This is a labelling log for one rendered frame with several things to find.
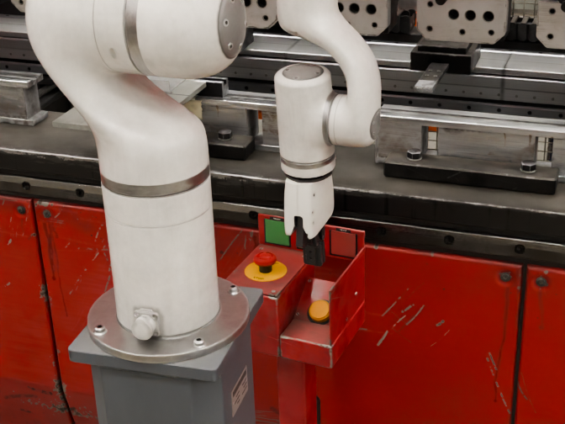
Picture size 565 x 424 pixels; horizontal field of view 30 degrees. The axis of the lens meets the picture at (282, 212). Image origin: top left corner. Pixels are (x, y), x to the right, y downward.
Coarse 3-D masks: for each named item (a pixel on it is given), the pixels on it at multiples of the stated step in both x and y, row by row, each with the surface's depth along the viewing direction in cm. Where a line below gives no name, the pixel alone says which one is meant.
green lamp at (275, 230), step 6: (270, 222) 184; (276, 222) 184; (282, 222) 183; (270, 228) 185; (276, 228) 184; (282, 228) 184; (270, 234) 185; (276, 234) 185; (282, 234) 184; (270, 240) 186; (276, 240) 185; (282, 240) 185; (288, 240) 184
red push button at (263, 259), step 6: (264, 252) 178; (270, 252) 178; (258, 258) 177; (264, 258) 176; (270, 258) 176; (276, 258) 177; (258, 264) 176; (264, 264) 176; (270, 264) 176; (264, 270) 177; (270, 270) 178
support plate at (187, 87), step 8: (176, 88) 197; (184, 88) 197; (192, 88) 197; (200, 88) 198; (176, 96) 194; (184, 96) 194; (192, 96) 195; (72, 112) 188; (56, 120) 184; (64, 120) 184; (72, 120) 184; (80, 120) 184; (72, 128) 183; (80, 128) 183; (88, 128) 182
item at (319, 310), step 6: (318, 300) 178; (324, 300) 178; (312, 306) 178; (318, 306) 178; (324, 306) 177; (312, 312) 177; (318, 312) 177; (324, 312) 177; (312, 318) 177; (318, 318) 176; (324, 318) 176
